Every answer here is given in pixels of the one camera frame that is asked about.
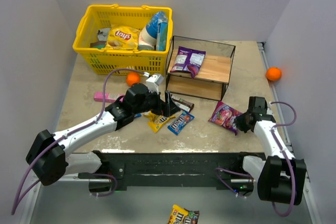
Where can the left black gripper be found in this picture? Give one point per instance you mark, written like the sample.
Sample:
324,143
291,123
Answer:
163,105

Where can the blue M&M bag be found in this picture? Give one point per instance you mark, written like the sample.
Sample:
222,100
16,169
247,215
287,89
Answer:
180,122

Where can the brown green packet in basket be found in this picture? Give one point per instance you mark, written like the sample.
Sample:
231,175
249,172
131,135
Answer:
98,44

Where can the orange fruit at wall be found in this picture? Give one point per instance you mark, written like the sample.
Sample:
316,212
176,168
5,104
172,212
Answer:
273,74

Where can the blue cardboard box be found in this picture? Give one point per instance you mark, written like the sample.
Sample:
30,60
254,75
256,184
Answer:
161,36

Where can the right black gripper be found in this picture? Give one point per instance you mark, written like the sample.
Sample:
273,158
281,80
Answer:
242,122

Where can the yellow plastic shopping basket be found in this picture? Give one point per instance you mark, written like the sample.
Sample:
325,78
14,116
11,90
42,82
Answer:
103,61

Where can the purple Fox's berries bag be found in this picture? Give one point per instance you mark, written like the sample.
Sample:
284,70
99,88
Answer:
225,116

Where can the purple candy bag back side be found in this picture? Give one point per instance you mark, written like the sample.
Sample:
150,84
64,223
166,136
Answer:
188,61

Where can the M&M bags on floor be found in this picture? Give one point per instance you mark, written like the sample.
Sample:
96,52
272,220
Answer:
181,215

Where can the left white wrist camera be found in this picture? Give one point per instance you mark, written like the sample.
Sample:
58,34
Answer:
153,82

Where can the brown chocolate bar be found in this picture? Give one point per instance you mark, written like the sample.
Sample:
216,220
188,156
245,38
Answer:
183,104

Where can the pink rectangular box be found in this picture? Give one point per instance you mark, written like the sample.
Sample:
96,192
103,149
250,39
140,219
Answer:
109,97

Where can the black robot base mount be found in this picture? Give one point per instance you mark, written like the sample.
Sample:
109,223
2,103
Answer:
217,170

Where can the grey crumpled packet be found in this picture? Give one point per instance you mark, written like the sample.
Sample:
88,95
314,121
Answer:
102,34

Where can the orange fruit near basket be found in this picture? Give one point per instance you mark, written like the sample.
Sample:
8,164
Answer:
133,78

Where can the small yellow candy bag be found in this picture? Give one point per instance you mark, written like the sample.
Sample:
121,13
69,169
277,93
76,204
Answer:
150,115

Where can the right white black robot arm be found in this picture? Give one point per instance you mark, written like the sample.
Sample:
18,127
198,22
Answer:
280,177

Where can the yellow Lays chip bag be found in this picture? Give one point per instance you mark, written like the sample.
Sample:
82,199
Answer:
122,38

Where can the yellow M&M bag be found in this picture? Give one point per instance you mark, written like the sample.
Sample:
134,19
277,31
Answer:
158,122

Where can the black wire wooden shelf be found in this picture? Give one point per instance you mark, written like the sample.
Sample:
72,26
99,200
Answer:
214,75

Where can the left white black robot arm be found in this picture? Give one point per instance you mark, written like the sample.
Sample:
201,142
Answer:
52,156

